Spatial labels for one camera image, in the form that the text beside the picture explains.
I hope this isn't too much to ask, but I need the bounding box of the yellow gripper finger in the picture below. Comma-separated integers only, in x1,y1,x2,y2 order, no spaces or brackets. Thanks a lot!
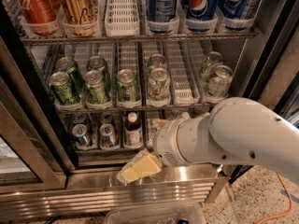
152,119,168,129
117,149,163,184

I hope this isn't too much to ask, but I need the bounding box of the green soda can lane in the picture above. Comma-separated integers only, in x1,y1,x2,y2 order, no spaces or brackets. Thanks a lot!
117,69,137,103

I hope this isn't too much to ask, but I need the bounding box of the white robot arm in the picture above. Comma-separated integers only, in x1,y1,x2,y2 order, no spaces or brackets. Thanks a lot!
117,97,299,184

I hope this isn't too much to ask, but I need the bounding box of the white diet can front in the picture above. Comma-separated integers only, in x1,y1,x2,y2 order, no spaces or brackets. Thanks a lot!
149,68,170,101

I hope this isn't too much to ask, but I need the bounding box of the white diet can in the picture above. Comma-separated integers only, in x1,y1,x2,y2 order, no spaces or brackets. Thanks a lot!
148,53,166,73
149,68,170,101

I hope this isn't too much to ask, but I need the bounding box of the empty white lane tray middle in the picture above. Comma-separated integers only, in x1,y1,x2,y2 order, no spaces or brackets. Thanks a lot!
164,42,200,105

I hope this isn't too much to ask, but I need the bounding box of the empty white lane tray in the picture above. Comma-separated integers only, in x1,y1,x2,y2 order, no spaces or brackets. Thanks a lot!
164,42,200,105
105,0,139,36

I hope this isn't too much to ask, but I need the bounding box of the silver blue can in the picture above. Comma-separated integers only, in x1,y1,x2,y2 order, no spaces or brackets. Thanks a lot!
100,123,119,150
72,124,92,147
99,113,114,125
73,113,90,126

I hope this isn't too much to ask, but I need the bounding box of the white diet can rear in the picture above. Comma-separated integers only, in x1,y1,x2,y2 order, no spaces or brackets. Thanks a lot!
148,53,166,73

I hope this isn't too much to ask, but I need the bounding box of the silver green can front right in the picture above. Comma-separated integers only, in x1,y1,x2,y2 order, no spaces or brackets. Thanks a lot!
206,65,233,98

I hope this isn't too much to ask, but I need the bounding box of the silver green can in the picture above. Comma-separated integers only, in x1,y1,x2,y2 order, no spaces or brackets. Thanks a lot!
199,51,223,82
206,65,233,98

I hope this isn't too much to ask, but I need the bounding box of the silver blue can front left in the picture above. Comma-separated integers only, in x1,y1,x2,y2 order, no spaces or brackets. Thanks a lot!
72,124,92,147

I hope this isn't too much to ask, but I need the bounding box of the silver blue can rear left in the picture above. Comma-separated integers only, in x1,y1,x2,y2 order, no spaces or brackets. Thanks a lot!
73,113,90,126

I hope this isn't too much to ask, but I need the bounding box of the silver green can rear right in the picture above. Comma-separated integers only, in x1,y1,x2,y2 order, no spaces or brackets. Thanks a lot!
199,51,223,82

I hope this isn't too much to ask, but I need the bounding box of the stainless steel fridge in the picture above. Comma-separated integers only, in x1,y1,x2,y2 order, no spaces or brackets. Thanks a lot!
0,0,299,221

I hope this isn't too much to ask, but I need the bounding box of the green can front left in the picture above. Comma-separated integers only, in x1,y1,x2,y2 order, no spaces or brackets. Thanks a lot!
50,72,80,105

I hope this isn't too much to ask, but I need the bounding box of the green can rear left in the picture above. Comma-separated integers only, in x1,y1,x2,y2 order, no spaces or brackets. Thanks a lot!
56,57,83,92

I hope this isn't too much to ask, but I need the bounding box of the blue pepsi can left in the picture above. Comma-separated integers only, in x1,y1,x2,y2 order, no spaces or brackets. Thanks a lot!
146,0,177,34

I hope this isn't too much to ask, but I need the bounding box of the blue pepsi can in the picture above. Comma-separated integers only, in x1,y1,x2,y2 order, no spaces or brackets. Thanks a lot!
186,0,219,32
218,0,261,31
146,0,177,34

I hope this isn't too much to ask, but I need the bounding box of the blue pepsi can middle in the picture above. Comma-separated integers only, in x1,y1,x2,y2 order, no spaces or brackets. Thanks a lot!
186,0,219,32

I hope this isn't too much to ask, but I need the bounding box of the blue pepsi can right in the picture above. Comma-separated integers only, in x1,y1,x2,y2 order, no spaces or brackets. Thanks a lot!
218,0,261,31

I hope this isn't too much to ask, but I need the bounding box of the gold soda can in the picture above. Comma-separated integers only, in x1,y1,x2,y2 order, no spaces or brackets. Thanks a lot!
61,0,98,37

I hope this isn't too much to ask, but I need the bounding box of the red cola can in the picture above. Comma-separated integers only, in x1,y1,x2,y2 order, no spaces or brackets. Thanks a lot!
17,0,57,35

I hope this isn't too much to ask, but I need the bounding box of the brown drink bottle white cap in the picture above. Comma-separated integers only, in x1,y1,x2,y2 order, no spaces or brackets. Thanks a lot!
125,112,143,148

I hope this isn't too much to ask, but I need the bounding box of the empty white lane tray top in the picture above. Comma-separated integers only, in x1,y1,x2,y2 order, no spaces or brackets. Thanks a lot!
105,0,139,36

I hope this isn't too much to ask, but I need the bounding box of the orange cable on floor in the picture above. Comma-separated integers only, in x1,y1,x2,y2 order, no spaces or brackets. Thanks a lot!
255,173,294,224

